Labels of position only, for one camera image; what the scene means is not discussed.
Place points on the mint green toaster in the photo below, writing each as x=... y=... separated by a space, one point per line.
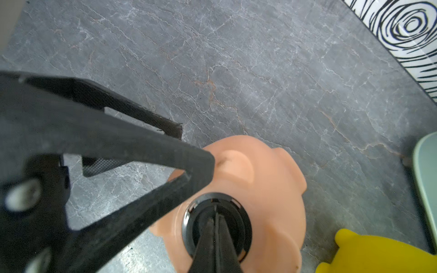
x=425 y=176

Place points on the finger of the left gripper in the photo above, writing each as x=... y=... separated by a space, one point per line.
x=98 y=97
x=38 y=128

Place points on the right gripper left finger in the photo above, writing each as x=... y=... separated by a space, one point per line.
x=204 y=257

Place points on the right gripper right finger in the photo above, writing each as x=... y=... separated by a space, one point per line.
x=226 y=258

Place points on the pink piggy bank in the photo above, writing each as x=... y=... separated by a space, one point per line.
x=270 y=186

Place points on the yellow piggy bank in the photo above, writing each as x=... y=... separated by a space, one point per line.
x=374 y=254

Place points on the black plug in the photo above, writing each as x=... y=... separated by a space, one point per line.
x=207 y=206

